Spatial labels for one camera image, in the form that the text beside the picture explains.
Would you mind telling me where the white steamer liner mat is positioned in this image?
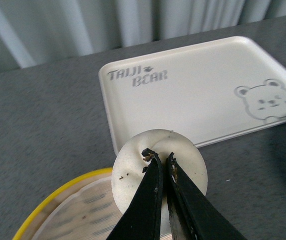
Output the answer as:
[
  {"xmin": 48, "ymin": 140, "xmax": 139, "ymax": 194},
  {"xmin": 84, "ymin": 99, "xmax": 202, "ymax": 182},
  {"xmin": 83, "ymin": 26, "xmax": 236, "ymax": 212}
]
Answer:
[{"xmin": 32, "ymin": 176, "xmax": 122, "ymax": 240}]

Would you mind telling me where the cream bear-print tray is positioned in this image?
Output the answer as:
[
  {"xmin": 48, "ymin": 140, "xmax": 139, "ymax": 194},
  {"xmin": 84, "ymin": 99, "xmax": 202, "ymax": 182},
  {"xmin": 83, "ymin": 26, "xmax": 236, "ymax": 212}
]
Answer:
[{"xmin": 99, "ymin": 36, "xmax": 286, "ymax": 153}]

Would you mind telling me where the grey pleated curtain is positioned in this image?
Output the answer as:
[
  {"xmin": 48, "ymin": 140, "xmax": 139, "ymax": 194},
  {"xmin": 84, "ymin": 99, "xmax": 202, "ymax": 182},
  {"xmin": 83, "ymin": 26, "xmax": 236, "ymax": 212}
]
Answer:
[{"xmin": 0, "ymin": 0, "xmax": 286, "ymax": 73}]

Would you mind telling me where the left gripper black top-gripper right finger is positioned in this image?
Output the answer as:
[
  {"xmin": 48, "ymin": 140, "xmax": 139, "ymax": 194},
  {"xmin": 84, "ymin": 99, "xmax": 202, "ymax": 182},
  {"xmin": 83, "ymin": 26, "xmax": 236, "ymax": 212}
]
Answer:
[{"xmin": 167, "ymin": 153, "xmax": 245, "ymax": 240}]

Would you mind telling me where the white steamed bun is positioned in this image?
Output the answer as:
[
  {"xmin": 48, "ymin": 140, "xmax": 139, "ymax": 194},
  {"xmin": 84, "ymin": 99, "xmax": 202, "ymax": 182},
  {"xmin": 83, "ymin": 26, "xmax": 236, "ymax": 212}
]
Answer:
[{"xmin": 110, "ymin": 128, "xmax": 208, "ymax": 240}]

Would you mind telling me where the yellow-rimmed bamboo steamer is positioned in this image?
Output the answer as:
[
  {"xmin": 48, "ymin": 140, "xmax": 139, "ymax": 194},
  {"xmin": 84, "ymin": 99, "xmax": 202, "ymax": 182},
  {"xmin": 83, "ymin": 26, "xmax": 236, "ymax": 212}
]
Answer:
[{"xmin": 14, "ymin": 167, "xmax": 112, "ymax": 240}]

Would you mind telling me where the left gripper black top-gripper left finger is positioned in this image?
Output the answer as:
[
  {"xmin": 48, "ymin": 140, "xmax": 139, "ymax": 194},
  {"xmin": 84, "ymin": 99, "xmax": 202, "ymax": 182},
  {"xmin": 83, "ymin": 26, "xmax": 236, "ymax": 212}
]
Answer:
[{"xmin": 107, "ymin": 148, "xmax": 162, "ymax": 240}]

